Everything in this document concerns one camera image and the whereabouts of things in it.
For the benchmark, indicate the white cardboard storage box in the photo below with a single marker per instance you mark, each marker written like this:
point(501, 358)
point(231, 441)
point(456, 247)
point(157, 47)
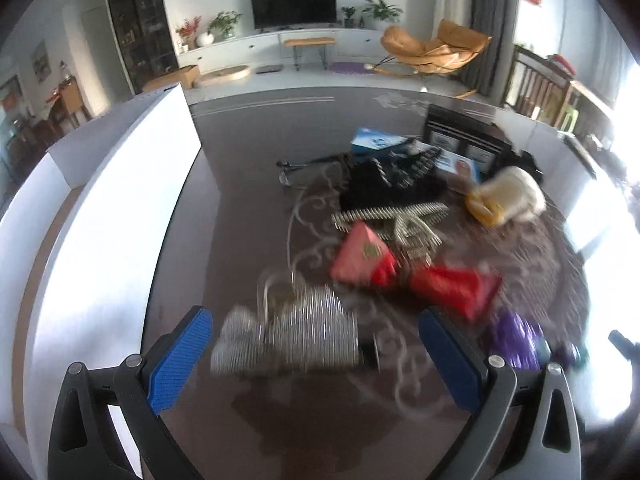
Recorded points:
point(79, 248)

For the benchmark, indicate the purple foil packet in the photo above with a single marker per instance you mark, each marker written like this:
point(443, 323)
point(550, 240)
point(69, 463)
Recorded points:
point(519, 342)

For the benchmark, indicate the green potted plant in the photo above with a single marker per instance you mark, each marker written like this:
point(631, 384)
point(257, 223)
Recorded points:
point(224, 23)
point(382, 11)

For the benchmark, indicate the grey curtain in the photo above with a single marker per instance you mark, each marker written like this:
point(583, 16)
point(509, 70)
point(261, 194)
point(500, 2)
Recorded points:
point(489, 71)

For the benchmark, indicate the pink red envelope packet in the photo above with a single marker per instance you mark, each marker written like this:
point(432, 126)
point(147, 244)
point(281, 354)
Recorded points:
point(364, 260)

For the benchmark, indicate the small wooden bench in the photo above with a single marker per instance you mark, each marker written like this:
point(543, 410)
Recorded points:
point(321, 44)

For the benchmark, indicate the green potted plant right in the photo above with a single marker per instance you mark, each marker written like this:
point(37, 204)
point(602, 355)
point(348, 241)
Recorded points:
point(382, 11)

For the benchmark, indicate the green potted plant left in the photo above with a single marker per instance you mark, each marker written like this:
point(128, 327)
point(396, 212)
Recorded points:
point(224, 23)

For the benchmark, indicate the silver sequin clutch bag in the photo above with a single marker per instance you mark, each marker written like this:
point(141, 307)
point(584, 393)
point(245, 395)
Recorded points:
point(296, 328)

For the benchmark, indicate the dark glass display cabinet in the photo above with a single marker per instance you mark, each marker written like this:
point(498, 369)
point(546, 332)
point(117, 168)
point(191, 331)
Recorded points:
point(144, 40)

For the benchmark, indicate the black striped gift box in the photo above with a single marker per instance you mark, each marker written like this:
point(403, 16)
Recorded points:
point(466, 136)

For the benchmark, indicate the orange lounge chair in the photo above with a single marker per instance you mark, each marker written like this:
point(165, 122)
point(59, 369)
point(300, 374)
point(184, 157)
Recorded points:
point(452, 48)

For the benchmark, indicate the black flat television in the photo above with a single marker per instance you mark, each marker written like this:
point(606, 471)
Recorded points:
point(280, 13)

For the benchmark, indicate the white tv cabinet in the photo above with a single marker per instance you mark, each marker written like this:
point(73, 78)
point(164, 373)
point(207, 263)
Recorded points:
point(352, 45)

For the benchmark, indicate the red foil snack packet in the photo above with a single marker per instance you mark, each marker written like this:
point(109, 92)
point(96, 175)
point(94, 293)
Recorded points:
point(467, 293)

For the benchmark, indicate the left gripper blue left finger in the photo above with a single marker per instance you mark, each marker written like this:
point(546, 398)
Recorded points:
point(84, 443)

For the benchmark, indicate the white yellow work glove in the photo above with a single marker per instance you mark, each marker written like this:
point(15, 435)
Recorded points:
point(512, 195)

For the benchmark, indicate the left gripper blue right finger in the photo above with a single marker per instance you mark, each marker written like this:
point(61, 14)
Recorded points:
point(544, 443)

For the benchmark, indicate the wooden railing shelf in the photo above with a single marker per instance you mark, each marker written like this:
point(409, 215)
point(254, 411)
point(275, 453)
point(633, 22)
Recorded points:
point(544, 89)

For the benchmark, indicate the cardboard box on floor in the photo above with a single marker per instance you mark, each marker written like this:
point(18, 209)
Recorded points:
point(185, 76)

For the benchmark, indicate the red flower vase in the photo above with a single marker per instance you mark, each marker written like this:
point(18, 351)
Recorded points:
point(187, 32)

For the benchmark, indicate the black studded cloth bag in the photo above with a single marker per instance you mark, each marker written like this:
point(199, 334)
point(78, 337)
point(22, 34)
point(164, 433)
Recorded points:
point(392, 182)

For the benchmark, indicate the blue white glove box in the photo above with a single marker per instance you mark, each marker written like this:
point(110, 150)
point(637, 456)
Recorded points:
point(368, 141)

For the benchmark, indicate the blue white mask box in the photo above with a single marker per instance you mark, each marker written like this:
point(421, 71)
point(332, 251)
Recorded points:
point(454, 168)

